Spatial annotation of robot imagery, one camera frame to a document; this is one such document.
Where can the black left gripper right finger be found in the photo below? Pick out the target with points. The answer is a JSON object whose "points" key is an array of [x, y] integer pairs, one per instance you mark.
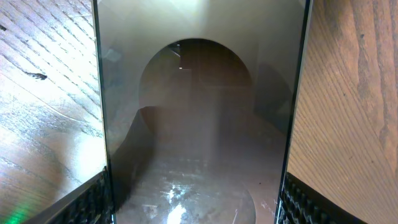
{"points": [[298, 203]]}

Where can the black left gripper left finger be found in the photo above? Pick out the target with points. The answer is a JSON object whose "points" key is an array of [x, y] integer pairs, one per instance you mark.
{"points": [[90, 203]]}

